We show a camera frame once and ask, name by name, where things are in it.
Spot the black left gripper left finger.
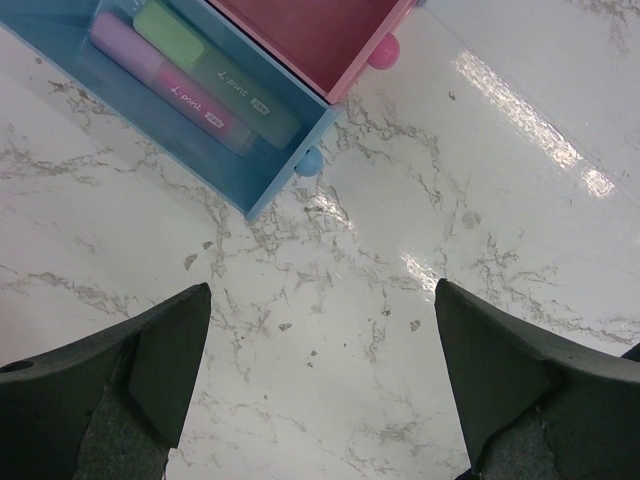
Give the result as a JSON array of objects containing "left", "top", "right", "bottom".
[{"left": 1, "top": 283, "right": 211, "bottom": 479}]

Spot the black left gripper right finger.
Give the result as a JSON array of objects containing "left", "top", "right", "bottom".
[{"left": 435, "top": 279, "right": 639, "bottom": 479}]

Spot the pink plastic bin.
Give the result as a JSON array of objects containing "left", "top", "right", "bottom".
[{"left": 211, "top": 0, "right": 416, "bottom": 104}]

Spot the pink highlighter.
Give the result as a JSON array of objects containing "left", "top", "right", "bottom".
[{"left": 89, "top": 11, "right": 257, "bottom": 155}]

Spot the blue plastic bin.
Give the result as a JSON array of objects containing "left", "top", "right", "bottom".
[{"left": 1, "top": 1, "right": 340, "bottom": 219}]

